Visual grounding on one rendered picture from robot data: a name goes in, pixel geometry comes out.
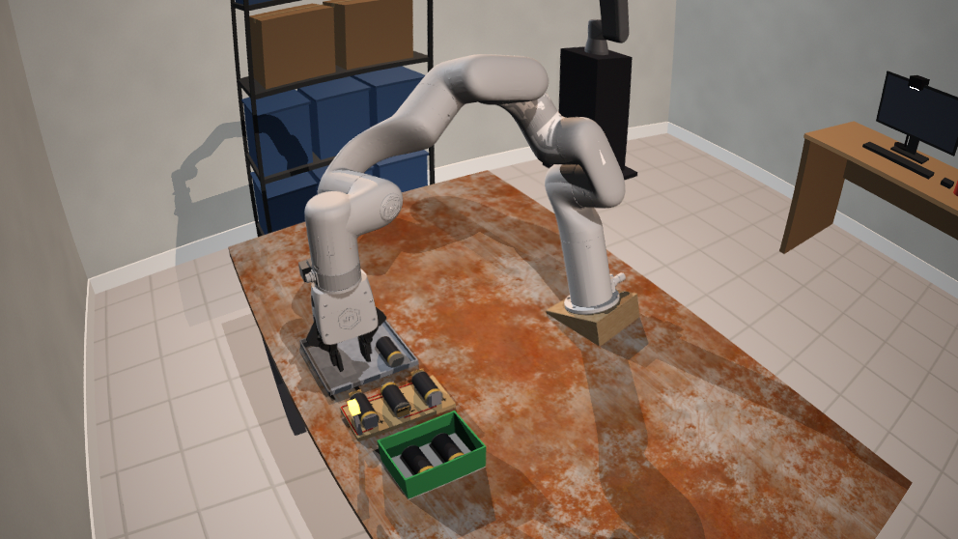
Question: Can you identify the green open-top box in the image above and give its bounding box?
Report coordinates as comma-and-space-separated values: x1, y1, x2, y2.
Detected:
377, 411, 486, 499

